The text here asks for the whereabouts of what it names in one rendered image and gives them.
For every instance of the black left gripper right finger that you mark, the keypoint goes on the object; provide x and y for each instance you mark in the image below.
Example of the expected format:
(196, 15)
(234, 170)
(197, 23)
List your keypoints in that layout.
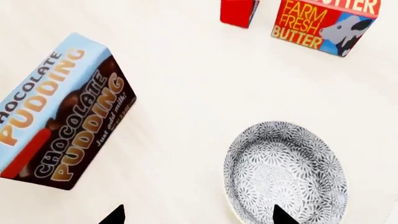
(281, 217)

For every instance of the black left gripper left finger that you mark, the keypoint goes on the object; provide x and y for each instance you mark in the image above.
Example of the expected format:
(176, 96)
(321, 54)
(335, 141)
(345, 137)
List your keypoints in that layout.
(115, 217)

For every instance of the black and white patterned plate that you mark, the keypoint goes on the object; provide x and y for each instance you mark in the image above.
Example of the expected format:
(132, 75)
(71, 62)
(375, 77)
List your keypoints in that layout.
(283, 170)

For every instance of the chocolate pudding box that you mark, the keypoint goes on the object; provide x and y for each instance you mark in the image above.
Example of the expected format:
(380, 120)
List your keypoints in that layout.
(62, 116)

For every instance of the farm fresh butter box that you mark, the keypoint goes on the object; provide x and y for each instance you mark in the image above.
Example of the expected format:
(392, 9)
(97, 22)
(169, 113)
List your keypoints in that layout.
(323, 25)

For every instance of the red carton box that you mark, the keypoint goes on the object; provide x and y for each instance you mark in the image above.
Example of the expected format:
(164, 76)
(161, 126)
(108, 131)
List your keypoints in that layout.
(237, 12)

